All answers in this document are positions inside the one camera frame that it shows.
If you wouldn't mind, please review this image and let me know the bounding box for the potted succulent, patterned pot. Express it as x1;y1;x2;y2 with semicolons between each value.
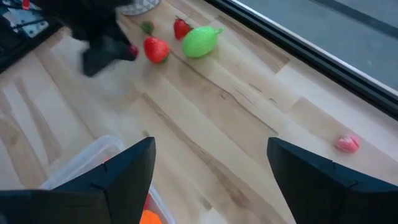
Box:
119;0;161;16

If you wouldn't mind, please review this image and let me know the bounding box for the small green leafy piece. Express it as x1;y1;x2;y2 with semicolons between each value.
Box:
139;21;155;35

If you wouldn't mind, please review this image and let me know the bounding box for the silver mounting bracket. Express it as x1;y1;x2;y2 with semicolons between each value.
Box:
6;12;50;38

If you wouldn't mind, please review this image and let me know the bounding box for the orange toy fruit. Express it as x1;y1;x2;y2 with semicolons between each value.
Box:
139;210;162;224

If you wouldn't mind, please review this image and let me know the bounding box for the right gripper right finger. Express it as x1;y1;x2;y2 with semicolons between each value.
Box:
267;137;398;224

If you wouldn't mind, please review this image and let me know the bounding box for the small pink toy fruit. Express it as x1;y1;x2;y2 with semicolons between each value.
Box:
335;133;361;154

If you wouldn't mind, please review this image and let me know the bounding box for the green toy lime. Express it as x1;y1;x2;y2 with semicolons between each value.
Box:
182;26;225;59

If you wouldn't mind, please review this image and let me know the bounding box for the clear plastic tupperware container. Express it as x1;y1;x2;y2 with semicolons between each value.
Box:
39;135;177;224

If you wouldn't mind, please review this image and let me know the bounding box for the red toy strawberry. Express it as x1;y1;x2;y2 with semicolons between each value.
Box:
173;15;192;40
142;36;171;65
127;44;139;62

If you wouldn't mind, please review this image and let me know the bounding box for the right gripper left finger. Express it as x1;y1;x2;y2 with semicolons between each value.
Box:
0;136;156;224

